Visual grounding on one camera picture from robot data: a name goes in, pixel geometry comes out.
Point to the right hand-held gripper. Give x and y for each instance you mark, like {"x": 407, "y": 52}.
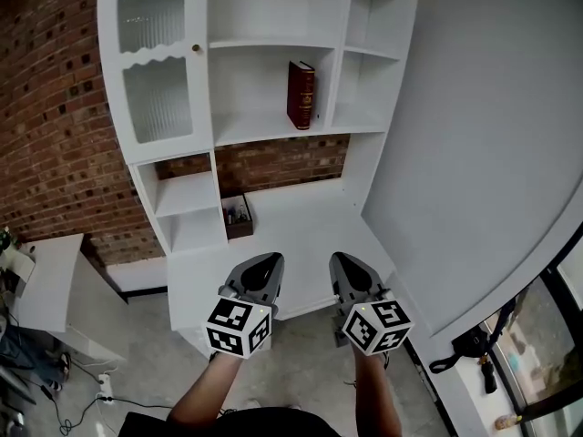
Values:
{"x": 375, "y": 326}

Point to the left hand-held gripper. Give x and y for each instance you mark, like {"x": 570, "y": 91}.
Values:
{"x": 237, "y": 328}

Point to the white shelf compartment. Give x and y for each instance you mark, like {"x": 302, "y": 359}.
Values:
{"x": 255, "y": 98}

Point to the dark red hardcover book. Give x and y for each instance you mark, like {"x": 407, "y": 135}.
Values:
{"x": 300, "y": 94}

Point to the person's right forearm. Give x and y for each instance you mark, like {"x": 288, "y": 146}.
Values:
{"x": 375, "y": 394}

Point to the person's left forearm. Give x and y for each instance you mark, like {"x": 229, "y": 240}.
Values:
{"x": 205, "y": 389}

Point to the dark brown pen holder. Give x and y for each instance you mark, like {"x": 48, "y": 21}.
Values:
{"x": 240, "y": 230}

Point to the white shelf cabinet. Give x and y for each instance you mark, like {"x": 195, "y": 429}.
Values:
{"x": 309, "y": 226}

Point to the person's black shirt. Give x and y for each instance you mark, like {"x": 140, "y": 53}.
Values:
{"x": 228, "y": 426}

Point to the white power strip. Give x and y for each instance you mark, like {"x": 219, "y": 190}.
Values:
{"x": 105, "y": 385}

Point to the black framed window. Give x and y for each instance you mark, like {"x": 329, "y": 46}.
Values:
{"x": 542, "y": 335}

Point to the white ribbed glass cabinet door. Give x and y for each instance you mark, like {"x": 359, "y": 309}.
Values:
{"x": 157, "y": 98}

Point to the white side table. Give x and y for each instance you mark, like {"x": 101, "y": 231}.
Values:
{"x": 50, "y": 280}

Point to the small beige speckled container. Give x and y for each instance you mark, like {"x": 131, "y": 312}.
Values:
{"x": 506, "y": 421}

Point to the brass door knob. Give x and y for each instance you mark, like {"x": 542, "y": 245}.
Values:
{"x": 196, "y": 48}

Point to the open cardboard box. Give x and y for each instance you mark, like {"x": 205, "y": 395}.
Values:
{"x": 20, "y": 267}

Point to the green plant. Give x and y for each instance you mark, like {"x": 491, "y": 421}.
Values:
{"x": 7, "y": 239}

